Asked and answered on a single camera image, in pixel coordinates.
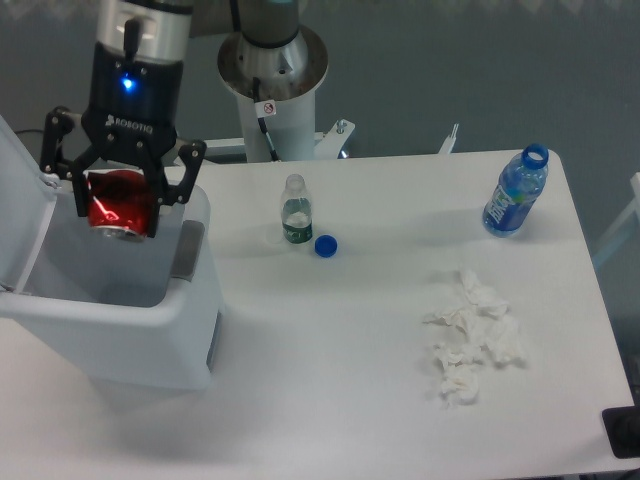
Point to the crumpled white tissue upper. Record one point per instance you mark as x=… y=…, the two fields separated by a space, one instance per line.
x=484 y=298

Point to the crumpled white tissue left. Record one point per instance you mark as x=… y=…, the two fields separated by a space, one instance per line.
x=464 y=319

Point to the crushed red soda can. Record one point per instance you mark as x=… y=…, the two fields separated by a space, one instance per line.
x=120 y=204

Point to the crumpled white tissue bottom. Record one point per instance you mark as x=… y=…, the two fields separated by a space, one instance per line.
x=460 y=382

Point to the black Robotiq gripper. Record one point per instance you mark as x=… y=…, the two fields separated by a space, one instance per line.
x=132 y=120

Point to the blue bottle cap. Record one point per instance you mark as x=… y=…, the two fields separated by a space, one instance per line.
x=325 y=246

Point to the white trash can with lid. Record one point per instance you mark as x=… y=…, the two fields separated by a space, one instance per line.
x=143 y=312

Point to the black device at table edge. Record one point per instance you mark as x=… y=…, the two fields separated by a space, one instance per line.
x=622 y=428

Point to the crumpled white tissue right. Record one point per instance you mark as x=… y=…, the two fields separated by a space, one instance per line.
x=503 y=342

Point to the white furniture edge right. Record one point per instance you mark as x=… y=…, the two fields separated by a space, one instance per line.
x=620 y=230

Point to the blue plastic water bottle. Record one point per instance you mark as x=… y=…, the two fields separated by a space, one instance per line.
x=519 y=185

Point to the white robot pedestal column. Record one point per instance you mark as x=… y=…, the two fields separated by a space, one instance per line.
x=274 y=89

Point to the crumpled white tissue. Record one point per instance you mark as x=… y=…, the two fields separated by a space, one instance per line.
x=503 y=342
x=464 y=319
x=460 y=382
x=484 y=298

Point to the clear bottle with green label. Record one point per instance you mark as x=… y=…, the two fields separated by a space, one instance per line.
x=296 y=210

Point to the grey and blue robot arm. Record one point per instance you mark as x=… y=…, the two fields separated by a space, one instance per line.
x=158 y=31

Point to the white metal base frame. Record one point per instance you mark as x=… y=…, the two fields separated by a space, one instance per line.
x=330 y=145

